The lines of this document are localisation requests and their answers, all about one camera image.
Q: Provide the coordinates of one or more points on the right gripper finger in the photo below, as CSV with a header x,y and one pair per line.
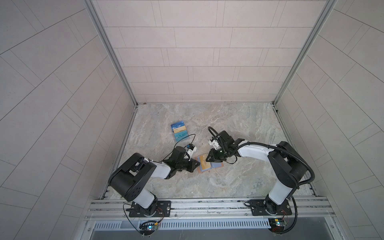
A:
x,y
211,154
214,161

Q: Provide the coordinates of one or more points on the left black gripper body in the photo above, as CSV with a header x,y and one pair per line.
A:
x,y
187,166

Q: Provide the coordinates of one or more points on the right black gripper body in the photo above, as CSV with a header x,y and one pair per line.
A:
x,y
221,153

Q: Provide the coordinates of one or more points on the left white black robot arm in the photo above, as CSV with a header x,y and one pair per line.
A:
x,y
130,178

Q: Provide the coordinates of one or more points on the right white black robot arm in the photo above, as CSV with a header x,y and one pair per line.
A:
x,y
290,168

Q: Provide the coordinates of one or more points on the teal card on table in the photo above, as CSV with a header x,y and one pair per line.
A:
x,y
181,135

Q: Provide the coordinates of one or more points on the gold beige card on table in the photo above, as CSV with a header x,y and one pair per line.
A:
x,y
179,129

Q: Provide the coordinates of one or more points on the blue VIP card on table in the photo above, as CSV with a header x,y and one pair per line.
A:
x,y
178,124

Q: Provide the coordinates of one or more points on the white ventilation grille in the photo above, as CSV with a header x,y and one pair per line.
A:
x,y
186,224

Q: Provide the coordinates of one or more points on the left green circuit board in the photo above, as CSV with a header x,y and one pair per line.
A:
x,y
149,226

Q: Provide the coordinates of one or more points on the green circuit board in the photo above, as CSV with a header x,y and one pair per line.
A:
x,y
149,226
277,225

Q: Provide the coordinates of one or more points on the right green circuit board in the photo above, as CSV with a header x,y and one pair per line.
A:
x,y
277,225

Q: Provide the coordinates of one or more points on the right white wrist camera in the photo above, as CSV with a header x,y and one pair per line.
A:
x,y
214,144

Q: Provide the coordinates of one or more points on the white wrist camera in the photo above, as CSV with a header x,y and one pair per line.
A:
x,y
214,144
190,151

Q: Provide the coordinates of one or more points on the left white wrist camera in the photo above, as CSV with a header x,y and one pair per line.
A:
x,y
190,151

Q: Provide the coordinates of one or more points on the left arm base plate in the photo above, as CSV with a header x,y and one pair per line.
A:
x,y
156,210

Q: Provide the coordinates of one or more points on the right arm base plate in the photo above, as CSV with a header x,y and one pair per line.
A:
x,y
269,208

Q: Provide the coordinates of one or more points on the aluminium mounting rail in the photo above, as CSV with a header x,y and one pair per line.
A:
x,y
209,208

